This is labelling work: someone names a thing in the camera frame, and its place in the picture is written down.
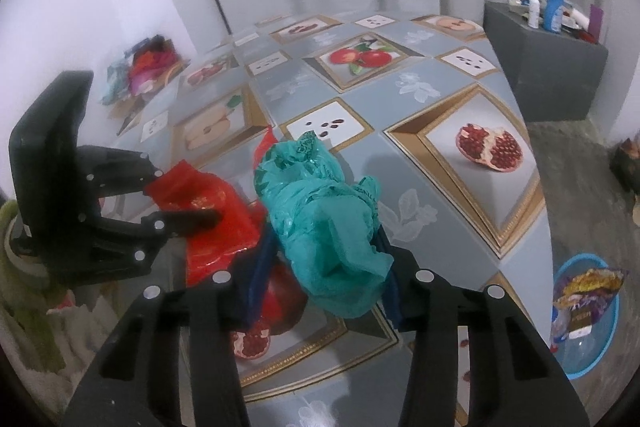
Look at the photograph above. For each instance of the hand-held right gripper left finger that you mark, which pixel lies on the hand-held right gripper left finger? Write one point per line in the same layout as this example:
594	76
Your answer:
255	279

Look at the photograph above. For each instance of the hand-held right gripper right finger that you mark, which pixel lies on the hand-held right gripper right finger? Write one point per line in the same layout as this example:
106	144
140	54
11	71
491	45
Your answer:
395	302

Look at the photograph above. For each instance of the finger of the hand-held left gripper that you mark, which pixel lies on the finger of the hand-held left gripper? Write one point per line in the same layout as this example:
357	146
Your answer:
125	169
185	219

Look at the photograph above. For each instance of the red plastic wrapper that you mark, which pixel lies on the red plastic wrapper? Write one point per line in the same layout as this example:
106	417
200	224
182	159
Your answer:
220	197

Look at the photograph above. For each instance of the teal plastic bag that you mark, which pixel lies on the teal plastic bag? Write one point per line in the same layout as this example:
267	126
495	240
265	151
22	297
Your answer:
320	217

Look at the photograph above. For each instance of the purple yellow snack packet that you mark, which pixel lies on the purple yellow snack packet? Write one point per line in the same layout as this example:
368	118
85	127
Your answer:
592	284

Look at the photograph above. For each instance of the blue plastic basket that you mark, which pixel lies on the blue plastic basket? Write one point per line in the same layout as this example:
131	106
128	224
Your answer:
595	347

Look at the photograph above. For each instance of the brown paper bag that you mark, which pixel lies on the brown paper bag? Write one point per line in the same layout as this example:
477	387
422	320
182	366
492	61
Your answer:
132	114

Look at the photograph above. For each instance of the round table with pomegranate cloth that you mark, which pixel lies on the round table with pomegranate cloth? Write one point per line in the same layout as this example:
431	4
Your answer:
440	207

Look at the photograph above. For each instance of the green cloth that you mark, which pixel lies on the green cloth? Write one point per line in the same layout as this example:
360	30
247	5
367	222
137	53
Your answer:
30	327

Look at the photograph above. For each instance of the dark brown box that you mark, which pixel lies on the dark brown box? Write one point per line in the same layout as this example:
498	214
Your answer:
625	164

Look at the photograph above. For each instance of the grey cabinet box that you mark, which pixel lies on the grey cabinet box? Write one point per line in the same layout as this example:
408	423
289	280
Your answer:
545	67

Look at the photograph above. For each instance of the small white bottle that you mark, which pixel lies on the small white bottle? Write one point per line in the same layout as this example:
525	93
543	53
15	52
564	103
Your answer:
534	13

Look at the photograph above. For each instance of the blue white lotion bottle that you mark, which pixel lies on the blue white lotion bottle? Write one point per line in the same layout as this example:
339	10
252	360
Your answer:
555	9

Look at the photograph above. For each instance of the white tube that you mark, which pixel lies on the white tube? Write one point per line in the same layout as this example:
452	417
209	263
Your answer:
580	18

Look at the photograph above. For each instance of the purple box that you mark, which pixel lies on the purple box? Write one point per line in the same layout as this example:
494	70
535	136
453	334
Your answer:
595	22

